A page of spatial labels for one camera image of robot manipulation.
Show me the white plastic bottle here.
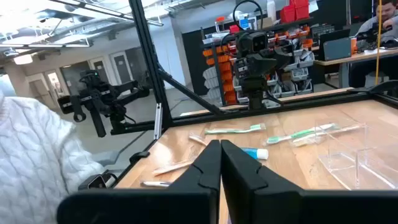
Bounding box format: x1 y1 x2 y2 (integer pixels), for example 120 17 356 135
266 0 277 22

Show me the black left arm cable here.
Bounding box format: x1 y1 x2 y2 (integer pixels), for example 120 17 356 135
220 0 264 54

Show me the silver aluminium bracket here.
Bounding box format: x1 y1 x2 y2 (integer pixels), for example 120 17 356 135
154 102 163 141

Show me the black frame clamp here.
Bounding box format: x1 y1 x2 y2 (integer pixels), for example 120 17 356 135
129 151 150 164

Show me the small table-level camera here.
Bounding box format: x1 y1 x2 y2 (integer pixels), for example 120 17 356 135
77 172 118 191

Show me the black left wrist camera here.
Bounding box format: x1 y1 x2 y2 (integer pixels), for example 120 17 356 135
244 30 269 54

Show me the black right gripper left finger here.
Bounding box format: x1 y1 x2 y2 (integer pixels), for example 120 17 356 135
57 139 221 224

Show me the parts bin shelf rack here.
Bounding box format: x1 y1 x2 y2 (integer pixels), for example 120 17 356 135
200 17 315 108

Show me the red storage box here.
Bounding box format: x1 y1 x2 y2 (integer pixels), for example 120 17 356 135
294 0 311 21
279 4 297 24

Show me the yellow hanging cable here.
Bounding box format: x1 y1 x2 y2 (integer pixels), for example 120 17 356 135
374 0 382 85

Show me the grey laptop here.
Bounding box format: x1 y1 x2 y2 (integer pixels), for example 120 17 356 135
322 37 353 62

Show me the person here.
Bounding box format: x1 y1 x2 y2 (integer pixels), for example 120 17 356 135
0 91 105 224
347 0 398 90

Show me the purple toothbrush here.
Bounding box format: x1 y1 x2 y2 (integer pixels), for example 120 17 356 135
139 180 172 189

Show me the black partition panel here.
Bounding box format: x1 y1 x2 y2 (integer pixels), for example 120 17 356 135
181 27 220 98

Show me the black computer monitor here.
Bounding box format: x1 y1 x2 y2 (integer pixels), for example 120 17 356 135
317 28 351 62

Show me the blue toothpaste tube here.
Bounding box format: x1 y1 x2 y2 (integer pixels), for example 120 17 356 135
241 147 270 161

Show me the black aluminium table frame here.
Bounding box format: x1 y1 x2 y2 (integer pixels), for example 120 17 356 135
110 0 398 190

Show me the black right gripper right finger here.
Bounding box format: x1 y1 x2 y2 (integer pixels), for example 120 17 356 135
220 139 398 224

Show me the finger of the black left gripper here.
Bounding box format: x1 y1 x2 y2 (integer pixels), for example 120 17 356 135
254 77 269 92
243 77 256 92

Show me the wooden office desk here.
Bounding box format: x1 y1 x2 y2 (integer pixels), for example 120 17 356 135
312 48 398 90

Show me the green toothbrush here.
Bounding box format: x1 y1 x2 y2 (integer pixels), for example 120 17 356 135
203 123 267 136
265 123 340 146

